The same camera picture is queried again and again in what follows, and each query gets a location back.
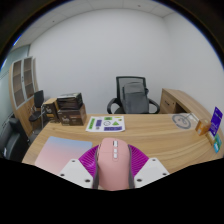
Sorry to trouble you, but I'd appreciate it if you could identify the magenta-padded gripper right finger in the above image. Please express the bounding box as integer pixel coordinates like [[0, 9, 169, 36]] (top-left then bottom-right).
[[128, 144, 171, 190]]

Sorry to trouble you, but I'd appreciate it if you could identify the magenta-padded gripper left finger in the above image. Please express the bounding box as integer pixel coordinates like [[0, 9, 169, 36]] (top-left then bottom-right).
[[58, 144, 101, 190]]

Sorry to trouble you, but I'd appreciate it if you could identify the pink computer mouse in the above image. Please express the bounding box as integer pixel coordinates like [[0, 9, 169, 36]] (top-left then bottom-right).
[[96, 138, 132, 192]]

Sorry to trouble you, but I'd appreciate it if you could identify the large dark brown box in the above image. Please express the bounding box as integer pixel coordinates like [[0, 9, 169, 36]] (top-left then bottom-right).
[[57, 103, 88, 127]]

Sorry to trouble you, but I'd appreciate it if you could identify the white sticker sheet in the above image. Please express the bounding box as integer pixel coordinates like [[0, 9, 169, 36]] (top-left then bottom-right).
[[85, 115, 126, 133]]

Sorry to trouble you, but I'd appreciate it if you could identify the small dark brown box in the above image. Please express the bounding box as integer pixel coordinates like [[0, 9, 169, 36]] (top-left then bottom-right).
[[43, 97, 61, 124]]

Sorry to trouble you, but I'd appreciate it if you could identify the orange cardboard box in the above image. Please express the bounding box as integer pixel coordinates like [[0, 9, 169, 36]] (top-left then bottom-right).
[[195, 118, 212, 136]]

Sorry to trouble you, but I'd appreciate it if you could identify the yellow small box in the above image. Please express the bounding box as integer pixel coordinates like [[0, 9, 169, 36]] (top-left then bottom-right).
[[206, 131, 216, 145]]

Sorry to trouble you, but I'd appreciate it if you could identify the black leather armchair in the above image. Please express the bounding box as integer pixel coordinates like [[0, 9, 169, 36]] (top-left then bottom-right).
[[0, 117, 32, 162]]

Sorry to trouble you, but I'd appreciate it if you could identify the black cardboard box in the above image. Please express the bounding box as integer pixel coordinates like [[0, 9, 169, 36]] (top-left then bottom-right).
[[56, 92, 84, 110]]

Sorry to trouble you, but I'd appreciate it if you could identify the teal small box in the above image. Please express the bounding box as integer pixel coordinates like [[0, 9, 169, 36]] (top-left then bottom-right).
[[213, 133, 223, 154]]

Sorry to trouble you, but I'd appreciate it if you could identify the wooden side desk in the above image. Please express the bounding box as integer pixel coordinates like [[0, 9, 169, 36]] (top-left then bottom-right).
[[159, 87, 214, 125]]

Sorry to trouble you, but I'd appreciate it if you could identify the small black swivel chair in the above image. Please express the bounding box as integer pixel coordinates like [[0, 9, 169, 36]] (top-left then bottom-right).
[[28, 89, 46, 130]]

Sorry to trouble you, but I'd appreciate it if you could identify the grey backpack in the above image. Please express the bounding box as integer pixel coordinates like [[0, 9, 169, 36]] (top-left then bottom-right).
[[121, 81, 150, 115]]

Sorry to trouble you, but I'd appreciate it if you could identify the purple standing card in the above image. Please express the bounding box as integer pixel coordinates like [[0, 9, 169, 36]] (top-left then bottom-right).
[[209, 106, 224, 137]]

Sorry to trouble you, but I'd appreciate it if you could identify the black mesh office chair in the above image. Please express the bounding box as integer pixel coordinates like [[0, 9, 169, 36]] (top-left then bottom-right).
[[106, 75, 161, 115]]

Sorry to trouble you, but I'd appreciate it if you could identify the wooden shelf cabinet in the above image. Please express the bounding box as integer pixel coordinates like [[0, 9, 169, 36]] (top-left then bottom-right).
[[8, 56, 44, 138]]

